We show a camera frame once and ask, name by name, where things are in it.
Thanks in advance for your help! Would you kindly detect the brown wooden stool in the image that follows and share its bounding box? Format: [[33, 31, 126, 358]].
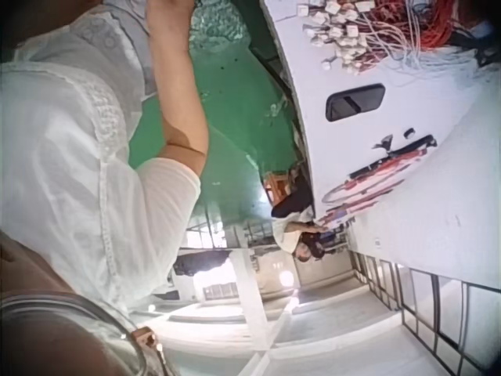
[[264, 173, 293, 205]]

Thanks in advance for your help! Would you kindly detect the white pillar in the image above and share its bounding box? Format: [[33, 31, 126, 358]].
[[232, 247, 277, 353]]

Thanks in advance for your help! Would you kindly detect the black hand tool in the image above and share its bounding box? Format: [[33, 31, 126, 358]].
[[370, 134, 438, 154]]

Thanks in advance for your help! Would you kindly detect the row of framed windows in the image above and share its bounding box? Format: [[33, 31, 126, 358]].
[[349, 250, 501, 367]]

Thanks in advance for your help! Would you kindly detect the black bag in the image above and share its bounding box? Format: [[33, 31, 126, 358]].
[[474, 20, 501, 68]]

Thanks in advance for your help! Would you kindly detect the coil of red wires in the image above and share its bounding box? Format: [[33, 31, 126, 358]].
[[320, 146, 432, 220]]

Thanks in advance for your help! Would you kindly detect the pile of white wire connectors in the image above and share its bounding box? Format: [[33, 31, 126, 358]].
[[296, 0, 387, 74]]

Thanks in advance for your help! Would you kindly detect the bundle of white wires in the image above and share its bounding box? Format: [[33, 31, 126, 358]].
[[366, 0, 477, 81]]

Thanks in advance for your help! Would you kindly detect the bundle of red wires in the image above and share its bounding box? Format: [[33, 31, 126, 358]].
[[358, 0, 486, 51]]

